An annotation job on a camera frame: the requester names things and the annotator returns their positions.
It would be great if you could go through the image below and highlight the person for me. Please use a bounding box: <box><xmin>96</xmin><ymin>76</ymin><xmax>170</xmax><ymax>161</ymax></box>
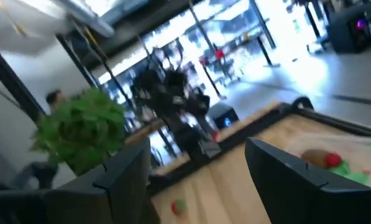
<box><xmin>14</xmin><ymin>89</ymin><xmax>68</xmax><ymax>189</ymax></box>

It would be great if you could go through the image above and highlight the green leafy potted plant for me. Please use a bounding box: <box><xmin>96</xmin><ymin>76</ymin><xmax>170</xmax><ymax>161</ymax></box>
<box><xmin>31</xmin><ymin>88</ymin><xmax>127</xmax><ymax>177</ymax></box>

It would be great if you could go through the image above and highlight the black upright frame post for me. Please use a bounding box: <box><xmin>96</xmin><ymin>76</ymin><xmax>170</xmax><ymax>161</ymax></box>
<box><xmin>0</xmin><ymin>39</ymin><xmax>46</xmax><ymax>125</ymax></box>

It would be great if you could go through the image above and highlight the black computer tower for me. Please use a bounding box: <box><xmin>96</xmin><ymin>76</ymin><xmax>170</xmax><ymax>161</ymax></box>
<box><xmin>329</xmin><ymin>11</ymin><xmax>371</xmax><ymax>54</ymax></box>

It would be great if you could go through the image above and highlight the black background desk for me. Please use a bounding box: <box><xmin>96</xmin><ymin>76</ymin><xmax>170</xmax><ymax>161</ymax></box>
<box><xmin>200</xmin><ymin>29</ymin><xmax>281</xmax><ymax>100</ymax></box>

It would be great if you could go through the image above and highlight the clear plastic tupperware container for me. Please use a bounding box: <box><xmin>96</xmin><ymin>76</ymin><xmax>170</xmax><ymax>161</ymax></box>
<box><xmin>284</xmin><ymin>130</ymin><xmax>371</xmax><ymax>189</ymax></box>

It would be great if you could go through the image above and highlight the black table rim frame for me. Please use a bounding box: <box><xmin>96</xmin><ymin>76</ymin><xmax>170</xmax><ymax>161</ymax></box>
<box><xmin>147</xmin><ymin>102</ymin><xmax>371</xmax><ymax>195</ymax></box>

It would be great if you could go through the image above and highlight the black curved corner handle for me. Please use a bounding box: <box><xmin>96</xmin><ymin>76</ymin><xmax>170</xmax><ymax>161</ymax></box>
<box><xmin>292</xmin><ymin>96</ymin><xmax>314</xmax><ymax>111</ymax></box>

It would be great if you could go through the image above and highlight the green toy pea pod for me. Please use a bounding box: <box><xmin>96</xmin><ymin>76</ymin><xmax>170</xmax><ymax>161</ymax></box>
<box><xmin>329</xmin><ymin>161</ymin><xmax>371</xmax><ymax>187</ymax></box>

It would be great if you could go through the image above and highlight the brown toy kiwi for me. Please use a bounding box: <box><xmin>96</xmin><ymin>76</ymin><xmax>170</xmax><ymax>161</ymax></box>
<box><xmin>300</xmin><ymin>149</ymin><xmax>331</xmax><ymax>170</ymax></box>

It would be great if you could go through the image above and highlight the red toy cherry with stem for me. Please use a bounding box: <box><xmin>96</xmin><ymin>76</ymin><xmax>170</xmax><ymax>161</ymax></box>
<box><xmin>324</xmin><ymin>152</ymin><xmax>342</xmax><ymax>168</ymax></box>

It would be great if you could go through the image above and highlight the small black computer blue light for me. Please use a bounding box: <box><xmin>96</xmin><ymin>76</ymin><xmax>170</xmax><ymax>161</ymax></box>
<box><xmin>209</xmin><ymin>102</ymin><xmax>240</xmax><ymax>130</ymax></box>

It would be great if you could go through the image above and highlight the red toy tomato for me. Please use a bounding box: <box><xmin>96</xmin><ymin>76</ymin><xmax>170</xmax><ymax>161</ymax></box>
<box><xmin>170</xmin><ymin>198</ymin><xmax>188</xmax><ymax>217</ymax></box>

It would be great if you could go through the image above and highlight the grey overhead beam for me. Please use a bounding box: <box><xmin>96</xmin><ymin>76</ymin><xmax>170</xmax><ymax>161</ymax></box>
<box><xmin>53</xmin><ymin>0</ymin><xmax>115</xmax><ymax>38</ymax></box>

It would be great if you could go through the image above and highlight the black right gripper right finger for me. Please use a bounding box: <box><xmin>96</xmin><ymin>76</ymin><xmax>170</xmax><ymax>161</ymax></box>
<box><xmin>244</xmin><ymin>138</ymin><xmax>371</xmax><ymax>224</ymax></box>

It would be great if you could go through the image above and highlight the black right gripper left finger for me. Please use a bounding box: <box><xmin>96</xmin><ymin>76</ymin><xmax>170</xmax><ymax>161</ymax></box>
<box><xmin>0</xmin><ymin>138</ymin><xmax>161</xmax><ymax>224</ymax></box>

